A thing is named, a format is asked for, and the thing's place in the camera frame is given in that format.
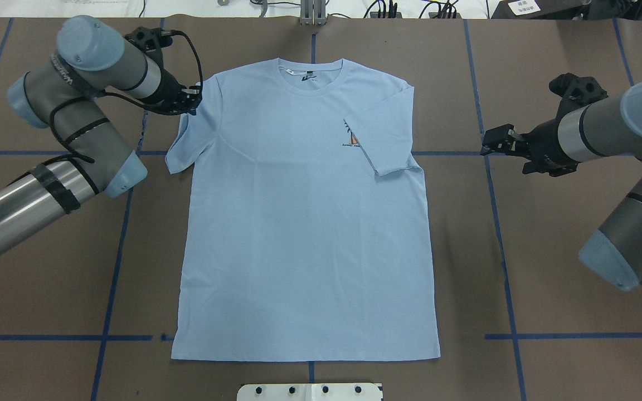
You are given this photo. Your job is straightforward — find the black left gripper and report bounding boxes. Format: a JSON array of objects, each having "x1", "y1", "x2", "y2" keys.
[{"x1": 151, "y1": 70, "x2": 203, "y2": 116}]

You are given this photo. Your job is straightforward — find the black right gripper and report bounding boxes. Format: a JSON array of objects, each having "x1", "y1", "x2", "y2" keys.
[{"x1": 480, "y1": 121, "x2": 569, "y2": 177}]

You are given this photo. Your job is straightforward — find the light blue t-shirt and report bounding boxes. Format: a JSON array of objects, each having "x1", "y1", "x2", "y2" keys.
[{"x1": 165, "y1": 58, "x2": 441, "y2": 363}]

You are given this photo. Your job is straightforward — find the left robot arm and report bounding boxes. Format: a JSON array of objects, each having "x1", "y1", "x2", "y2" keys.
[{"x1": 0, "y1": 15, "x2": 203, "y2": 256}]

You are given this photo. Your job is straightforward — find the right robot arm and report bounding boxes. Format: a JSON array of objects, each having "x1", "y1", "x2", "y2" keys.
[{"x1": 481, "y1": 73, "x2": 642, "y2": 292}]

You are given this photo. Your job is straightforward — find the black box with label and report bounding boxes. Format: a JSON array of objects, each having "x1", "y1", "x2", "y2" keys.
[{"x1": 490, "y1": 1, "x2": 591, "y2": 20}]

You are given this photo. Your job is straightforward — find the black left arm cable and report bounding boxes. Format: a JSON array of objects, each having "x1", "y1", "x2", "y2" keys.
[{"x1": 48, "y1": 29, "x2": 205, "y2": 165}]

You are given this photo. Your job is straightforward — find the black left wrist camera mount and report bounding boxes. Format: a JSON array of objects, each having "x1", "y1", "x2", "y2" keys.
[{"x1": 123, "y1": 26, "x2": 173, "y2": 69}]

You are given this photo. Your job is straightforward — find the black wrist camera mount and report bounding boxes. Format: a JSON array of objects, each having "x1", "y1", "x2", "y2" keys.
[
  {"x1": 548, "y1": 73, "x2": 608, "y2": 119},
  {"x1": 123, "y1": 26, "x2": 173, "y2": 69}
]

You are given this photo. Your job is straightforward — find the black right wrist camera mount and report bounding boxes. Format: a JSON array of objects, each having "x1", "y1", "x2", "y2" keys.
[{"x1": 548, "y1": 73, "x2": 608, "y2": 119}]

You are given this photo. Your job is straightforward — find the grey metal camera post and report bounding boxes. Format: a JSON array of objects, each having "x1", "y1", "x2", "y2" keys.
[{"x1": 299, "y1": 0, "x2": 328, "y2": 26}]

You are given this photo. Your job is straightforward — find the black cable bundle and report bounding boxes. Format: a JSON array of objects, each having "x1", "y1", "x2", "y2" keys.
[{"x1": 363, "y1": 0, "x2": 461, "y2": 19}]

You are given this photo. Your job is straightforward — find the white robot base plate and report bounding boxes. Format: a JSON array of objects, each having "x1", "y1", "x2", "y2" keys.
[{"x1": 236, "y1": 383, "x2": 384, "y2": 400}]

